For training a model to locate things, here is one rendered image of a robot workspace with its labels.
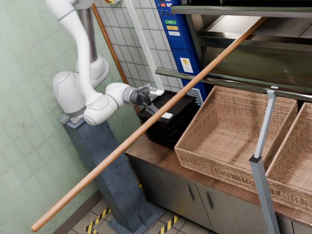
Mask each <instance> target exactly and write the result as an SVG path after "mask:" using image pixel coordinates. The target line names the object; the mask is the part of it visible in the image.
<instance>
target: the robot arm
mask: <svg viewBox="0 0 312 234"><path fill-rule="evenodd" d="M43 1H44V3H45V4H46V6H47V8H48V9H49V11H50V12H51V13H52V15H53V16H54V17H55V18H56V19H57V20H58V22H59V23H60V24H61V25H62V26H63V27H64V28H65V29H66V30H67V31H68V32H69V33H70V34H71V35H72V36H73V37H74V39H75V41H76V43H77V47H78V59H77V65H76V70H75V71H74V72H71V71H62V72H60V73H58V74H57V75H56V76H55V77H54V78H53V81H52V88H53V92H54V95H55V97H56V99H57V101H58V103H59V105H60V106H61V108H62V109H63V111H64V114H62V115H61V116H60V117H61V118H62V119H61V120H60V123H61V124H65V123H67V122H71V123H73V124H74V125H76V124H78V123H79V122H80V121H81V120H82V119H84V120H85V121H86V122H87V123H88V124H90V125H99V124H101V123H103V122H105V121H106V120H107V119H109V118H110V117H111V116H112V115H113V114H114V113H115V112H116V111H117V110H118V109H119V108H121V107H122V106H124V105H126V104H130V105H133V106H135V105H138V106H142V105H143V106H145V107H146V110H145V111H146V112H149V113H150V114H151V115H154V114H155V113H156V112H157V111H159V110H158V109H157V108H156V107H155V106H154V105H153V103H152V102H151V100H150V97H149V96H148V95H149V93H151V94H155V95H159V96H160V95H162V94H163V93H164V91H161V90H157V89H156V88H153V87H151V84H150V83H149V84H147V85H145V86H143V87H142V86H140V87H139V88H134V87H130V86H129V85H127V84H123V83H112V84H109V85H108V86H107V87H106V91H105V92H106V94H105V95H103V94H102V93H98V92H96V91H95V90H94V89H95V88H96V87H97V86H99V85H100V84H101V83H102V82H103V81H104V80H105V79H106V77H107V76H108V74H109V71H110V66H109V63H108V61H107V60H106V59H105V58H104V57H102V56H100V55H99V54H98V53H97V47H96V39H95V31H94V23H93V14H92V4H93V3H94V0H43ZM147 88H148V90H147V91H146V93H145V92H144V91H143V90H145V89H147ZM149 104H151V105H150V106H148V105H149Z"/></svg>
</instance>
